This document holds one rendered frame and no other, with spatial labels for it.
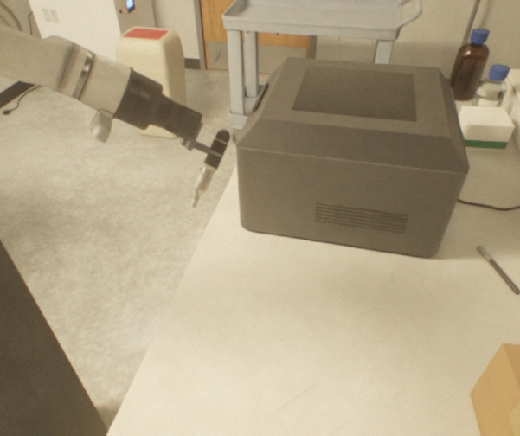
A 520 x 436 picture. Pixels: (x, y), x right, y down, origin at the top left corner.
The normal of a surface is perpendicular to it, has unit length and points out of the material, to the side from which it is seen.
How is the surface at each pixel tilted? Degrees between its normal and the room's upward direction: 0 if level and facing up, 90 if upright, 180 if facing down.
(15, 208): 0
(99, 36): 90
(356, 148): 58
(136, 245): 0
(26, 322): 90
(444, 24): 90
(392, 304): 0
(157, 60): 84
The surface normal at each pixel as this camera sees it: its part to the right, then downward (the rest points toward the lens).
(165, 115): 0.54, 0.36
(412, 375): -0.01, -0.75
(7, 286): 0.82, 0.37
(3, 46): 0.50, 0.59
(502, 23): -0.22, 0.65
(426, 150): -0.20, 0.15
